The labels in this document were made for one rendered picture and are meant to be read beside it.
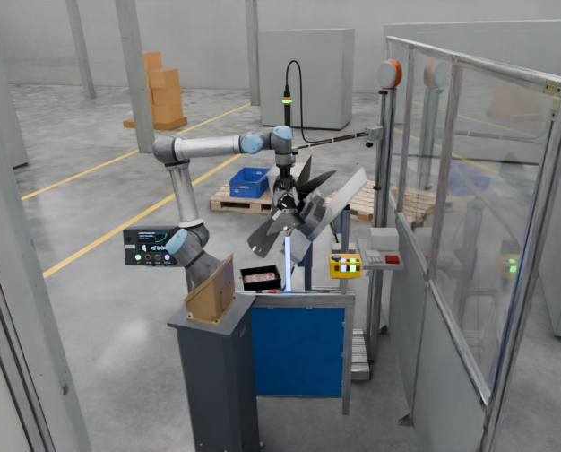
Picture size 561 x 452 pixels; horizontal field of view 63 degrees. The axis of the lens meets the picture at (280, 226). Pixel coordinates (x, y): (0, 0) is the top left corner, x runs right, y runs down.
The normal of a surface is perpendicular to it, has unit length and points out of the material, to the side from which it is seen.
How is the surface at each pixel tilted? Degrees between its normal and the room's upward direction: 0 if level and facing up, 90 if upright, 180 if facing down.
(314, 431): 0
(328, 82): 90
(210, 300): 90
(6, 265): 90
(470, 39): 90
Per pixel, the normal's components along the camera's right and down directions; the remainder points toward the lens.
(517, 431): -0.03, -0.91
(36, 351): -0.05, 0.42
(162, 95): -0.32, 0.40
